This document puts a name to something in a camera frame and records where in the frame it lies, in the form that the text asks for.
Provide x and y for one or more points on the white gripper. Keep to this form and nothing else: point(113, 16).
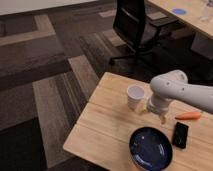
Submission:
point(158, 106)

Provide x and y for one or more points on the clear drinking glass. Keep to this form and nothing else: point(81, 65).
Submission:
point(205, 17)

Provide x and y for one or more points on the black office chair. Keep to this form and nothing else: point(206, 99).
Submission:
point(136, 30)

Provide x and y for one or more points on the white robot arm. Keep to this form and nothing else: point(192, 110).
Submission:
point(174, 85)

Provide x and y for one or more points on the orange carrot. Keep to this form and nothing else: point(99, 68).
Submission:
point(189, 116)

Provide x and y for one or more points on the blue round coaster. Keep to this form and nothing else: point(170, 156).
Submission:
point(179, 11)

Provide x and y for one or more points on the white paper cup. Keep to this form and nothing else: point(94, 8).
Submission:
point(135, 94)

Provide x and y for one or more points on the black smartphone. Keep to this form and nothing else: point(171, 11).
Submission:
point(180, 135)

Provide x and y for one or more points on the dark blue ceramic bowl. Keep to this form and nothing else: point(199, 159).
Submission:
point(150, 149)

